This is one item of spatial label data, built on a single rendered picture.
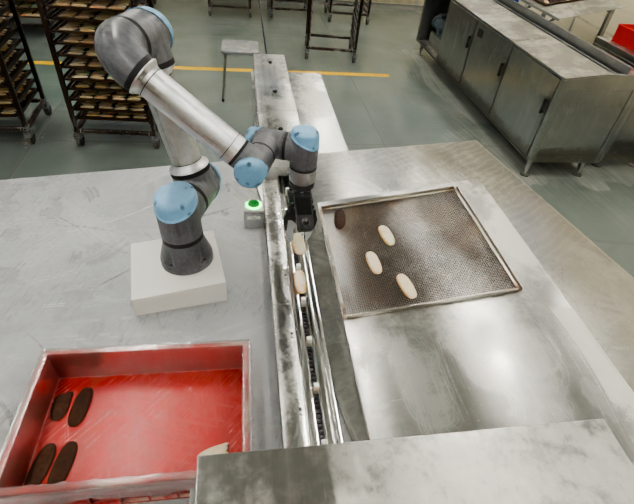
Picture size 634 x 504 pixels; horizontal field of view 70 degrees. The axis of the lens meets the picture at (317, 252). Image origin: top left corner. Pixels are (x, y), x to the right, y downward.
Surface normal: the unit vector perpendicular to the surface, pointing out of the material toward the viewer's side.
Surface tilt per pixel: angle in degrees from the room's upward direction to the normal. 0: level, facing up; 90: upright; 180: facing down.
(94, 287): 0
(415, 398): 10
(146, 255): 4
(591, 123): 90
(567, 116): 90
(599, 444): 0
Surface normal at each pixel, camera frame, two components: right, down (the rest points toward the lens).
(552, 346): -0.09, -0.73
